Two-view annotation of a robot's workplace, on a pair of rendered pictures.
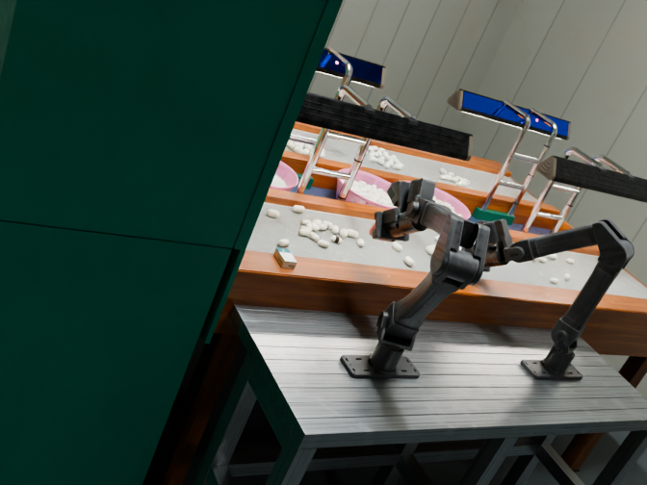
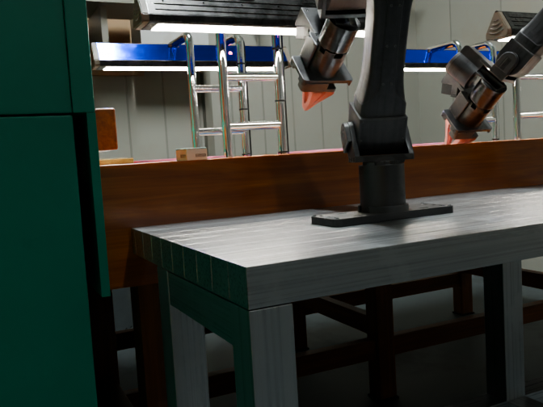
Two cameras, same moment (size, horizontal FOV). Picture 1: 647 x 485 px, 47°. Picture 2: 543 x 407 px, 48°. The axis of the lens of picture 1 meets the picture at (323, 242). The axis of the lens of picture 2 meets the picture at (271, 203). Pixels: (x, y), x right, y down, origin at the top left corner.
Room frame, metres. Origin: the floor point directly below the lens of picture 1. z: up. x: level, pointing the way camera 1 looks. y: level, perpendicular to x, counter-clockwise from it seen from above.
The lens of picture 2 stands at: (0.66, -0.24, 0.77)
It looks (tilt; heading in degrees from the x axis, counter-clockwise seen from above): 5 degrees down; 10
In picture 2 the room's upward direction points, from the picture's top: 3 degrees counter-clockwise
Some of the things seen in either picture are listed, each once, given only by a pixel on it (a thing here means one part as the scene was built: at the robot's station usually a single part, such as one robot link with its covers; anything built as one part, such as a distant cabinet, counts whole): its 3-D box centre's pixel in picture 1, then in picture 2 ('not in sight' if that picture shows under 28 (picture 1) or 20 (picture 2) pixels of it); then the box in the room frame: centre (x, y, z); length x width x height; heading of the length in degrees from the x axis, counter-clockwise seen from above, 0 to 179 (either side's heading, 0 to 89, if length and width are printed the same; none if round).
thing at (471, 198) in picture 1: (383, 187); not in sight; (2.65, -0.12, 0.71); 1.81 x 0.05 x 0.11; 125
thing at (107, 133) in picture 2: not in sight; (84, 133); (1.74, 0.30, 0.83); 0.30 x 0.06 x 0.07; 35
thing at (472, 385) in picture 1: (420, 317); (430, 203); (1.90, -0.33, 0.65); 1.20 x 0.90 x 0.04; 126
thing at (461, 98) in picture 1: (513, 114); (444, 59); (3.06, -0.49, 1.08); 0.62 x 0.08 x 0.07; 125
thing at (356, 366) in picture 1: (386, 355); (382, 189); (1.52, -0.24, 0.71); 0.20 x 0.07 x 0.08; 126
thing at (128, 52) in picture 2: (306, 54); (195, 56); (2.50, 0.30, 1.08); 0.62 x 0.08 x 0.07; 125
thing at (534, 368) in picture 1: (557, 359); not in sight; (1.88, -0.72, 0.71); 0.20 x 0.07 x 0.08; 126
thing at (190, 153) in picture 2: (285, 258); (191, 154); (1.64, 0.07, 0.78); 0.06 x 0.04 x 0.02; 35
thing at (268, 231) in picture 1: (458, 257); not in sight; (2.24, -0.41, 0.73); 1.81 x 0.30 x 0.02; 125
